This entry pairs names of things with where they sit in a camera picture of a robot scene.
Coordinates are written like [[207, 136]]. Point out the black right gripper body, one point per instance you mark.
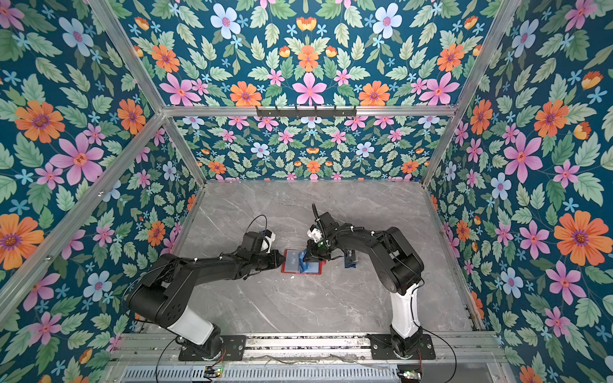
[[315, 245]]

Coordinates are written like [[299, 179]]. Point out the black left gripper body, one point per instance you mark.
[[266, 261]]

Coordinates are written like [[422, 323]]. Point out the red leather card holder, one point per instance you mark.
[[295, 263]]

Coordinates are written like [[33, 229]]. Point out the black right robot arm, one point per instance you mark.
[[396, 264]]

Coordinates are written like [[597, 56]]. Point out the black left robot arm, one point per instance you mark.
[[164, 295]]

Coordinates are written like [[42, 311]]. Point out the blue card stand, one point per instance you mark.
[[350, 258]]

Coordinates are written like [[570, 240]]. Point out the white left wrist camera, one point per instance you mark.
[[258, 241]]

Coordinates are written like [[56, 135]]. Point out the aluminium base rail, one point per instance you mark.
[[448, 348]]

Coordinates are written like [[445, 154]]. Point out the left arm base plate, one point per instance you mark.
[[225, 348]]

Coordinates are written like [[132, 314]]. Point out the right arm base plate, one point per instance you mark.
[[392, 347]]

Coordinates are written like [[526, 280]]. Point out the aluminium frame back beam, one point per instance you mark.
[[420, 110]]

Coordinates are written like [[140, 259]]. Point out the aluminium frame beam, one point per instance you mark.
[[420, 110], [21, 282]]

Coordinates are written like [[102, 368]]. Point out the aluminium frame left beam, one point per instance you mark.
[[21, 282]]

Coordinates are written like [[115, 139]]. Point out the aluminium frame right post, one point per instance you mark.
[[501, 21]]

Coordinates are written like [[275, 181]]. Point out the aluminium frame corner post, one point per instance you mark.
[[112, 26]]

